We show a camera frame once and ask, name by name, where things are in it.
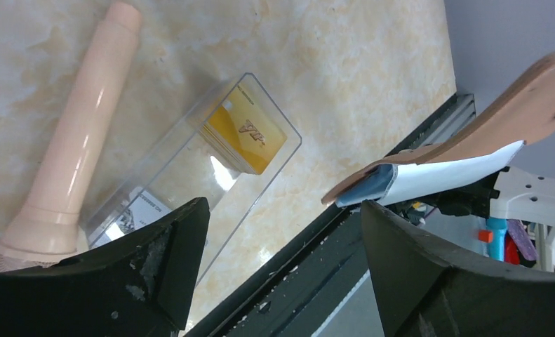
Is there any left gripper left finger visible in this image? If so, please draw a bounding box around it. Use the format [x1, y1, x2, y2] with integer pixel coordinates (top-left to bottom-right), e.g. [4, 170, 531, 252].
[0, 197, 210, 336]

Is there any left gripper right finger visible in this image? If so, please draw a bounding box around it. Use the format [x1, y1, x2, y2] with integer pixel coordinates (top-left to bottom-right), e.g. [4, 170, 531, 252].
[361, 201, 555, 336]

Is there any clear plastic card box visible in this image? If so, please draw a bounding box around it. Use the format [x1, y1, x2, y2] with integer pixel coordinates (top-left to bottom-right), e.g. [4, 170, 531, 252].
[85, 72, 302, 277]

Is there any brown leather card holder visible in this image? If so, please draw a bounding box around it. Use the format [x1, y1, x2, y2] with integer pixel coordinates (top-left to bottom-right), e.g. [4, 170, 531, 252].
[321, 51, 555, 207]

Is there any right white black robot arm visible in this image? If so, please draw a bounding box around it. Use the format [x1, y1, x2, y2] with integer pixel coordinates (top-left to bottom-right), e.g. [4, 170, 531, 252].
[417, 166, 555, 227]

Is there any grey white credit card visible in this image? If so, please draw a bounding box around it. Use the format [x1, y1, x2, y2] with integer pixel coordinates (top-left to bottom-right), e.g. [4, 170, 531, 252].
[88, 186, 170, 249]

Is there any yellow credit card stack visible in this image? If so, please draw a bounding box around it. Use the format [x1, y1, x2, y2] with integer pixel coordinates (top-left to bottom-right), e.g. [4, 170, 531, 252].
[201, 85, 288, 175]

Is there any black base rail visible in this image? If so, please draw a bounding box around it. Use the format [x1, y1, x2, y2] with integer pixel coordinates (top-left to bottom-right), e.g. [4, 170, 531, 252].
[184, 93, 477, 337]

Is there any pink cylindrical handle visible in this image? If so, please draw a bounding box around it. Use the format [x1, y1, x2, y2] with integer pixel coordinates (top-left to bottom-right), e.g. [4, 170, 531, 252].
[0, 1, 142, 272]

